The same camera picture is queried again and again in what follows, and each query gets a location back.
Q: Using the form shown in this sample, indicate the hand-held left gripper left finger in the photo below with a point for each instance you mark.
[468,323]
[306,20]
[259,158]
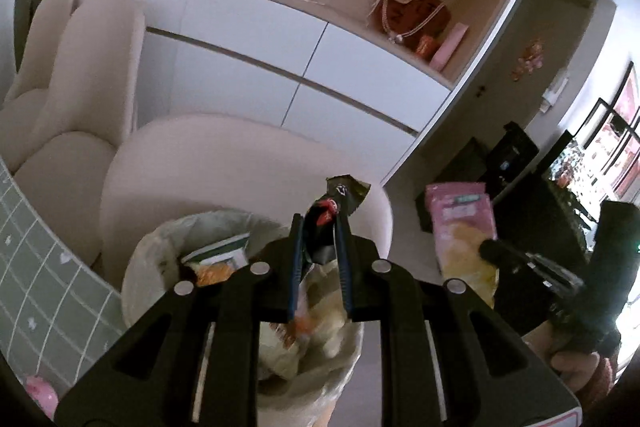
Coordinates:
[296,267]

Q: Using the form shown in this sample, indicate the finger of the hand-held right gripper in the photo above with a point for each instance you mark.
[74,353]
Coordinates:
[505,252]

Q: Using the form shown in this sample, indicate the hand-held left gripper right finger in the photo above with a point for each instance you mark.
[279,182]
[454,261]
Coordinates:
[345,267]

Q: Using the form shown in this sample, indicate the pink chip packet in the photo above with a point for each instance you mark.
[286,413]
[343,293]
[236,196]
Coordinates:
[460,227]

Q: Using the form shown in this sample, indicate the black wrapper with red label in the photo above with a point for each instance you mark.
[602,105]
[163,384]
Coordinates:
[330,207]

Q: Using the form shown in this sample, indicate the white green packet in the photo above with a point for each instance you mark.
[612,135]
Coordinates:
[220,252]

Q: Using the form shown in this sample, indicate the yellow snack packet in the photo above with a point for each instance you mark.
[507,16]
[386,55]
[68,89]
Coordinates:
[215,274]

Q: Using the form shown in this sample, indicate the person's right forearm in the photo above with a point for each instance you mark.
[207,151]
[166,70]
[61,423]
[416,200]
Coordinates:
[602,387]

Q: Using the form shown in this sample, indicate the person's right hand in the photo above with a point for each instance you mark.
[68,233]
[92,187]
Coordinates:
[575,369]

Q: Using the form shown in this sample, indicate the dark low cabinet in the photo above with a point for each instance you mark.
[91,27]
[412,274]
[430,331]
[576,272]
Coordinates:
[540,217]

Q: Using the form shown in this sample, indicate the black box appliance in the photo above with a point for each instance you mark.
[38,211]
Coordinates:
[517,147]

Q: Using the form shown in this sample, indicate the television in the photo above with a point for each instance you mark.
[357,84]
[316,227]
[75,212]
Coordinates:
[570,162]

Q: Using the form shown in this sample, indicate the beige dining chair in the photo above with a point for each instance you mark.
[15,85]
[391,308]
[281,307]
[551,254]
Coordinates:
[225,167]
[100,57]
[45,32]

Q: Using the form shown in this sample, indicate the pink door ornament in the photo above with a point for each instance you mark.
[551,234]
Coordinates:
[527,59]

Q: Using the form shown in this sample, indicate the pink box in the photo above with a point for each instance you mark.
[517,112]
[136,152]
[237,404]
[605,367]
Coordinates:
[450,47]

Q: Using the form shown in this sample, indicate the small red box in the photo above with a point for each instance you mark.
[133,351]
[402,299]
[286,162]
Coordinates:
[425,47]

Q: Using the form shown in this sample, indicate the brown door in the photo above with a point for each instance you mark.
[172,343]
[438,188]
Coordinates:
[550,22]

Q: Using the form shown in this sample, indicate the green checked tablecloth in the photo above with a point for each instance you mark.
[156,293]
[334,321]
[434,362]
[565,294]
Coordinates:
[45,282]

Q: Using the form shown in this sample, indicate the white wall device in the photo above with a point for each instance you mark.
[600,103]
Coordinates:
[555,93]

